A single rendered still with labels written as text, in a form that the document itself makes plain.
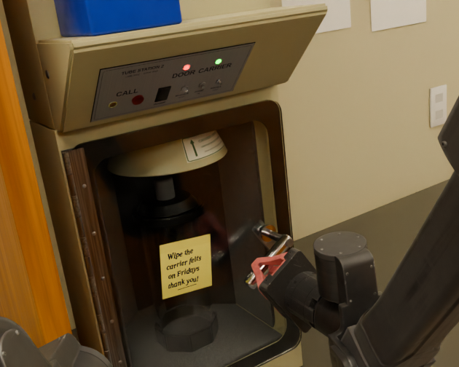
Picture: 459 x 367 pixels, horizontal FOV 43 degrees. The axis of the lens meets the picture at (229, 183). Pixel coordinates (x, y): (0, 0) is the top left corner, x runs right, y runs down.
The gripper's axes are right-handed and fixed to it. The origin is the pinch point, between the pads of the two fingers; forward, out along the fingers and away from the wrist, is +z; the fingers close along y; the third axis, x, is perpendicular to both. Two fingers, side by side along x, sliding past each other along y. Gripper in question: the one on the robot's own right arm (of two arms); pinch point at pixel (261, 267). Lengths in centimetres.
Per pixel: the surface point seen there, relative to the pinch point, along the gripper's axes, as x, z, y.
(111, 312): 17.5, 3.4, 10.8
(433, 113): -78, 51, -53
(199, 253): 4.2, 3.8, 6.6
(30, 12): -0.5, 5.2, 42.9
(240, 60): -14.3, -1.6, 24.6
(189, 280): 7.8, 3.7, 4.9
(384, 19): -78, 51, -20
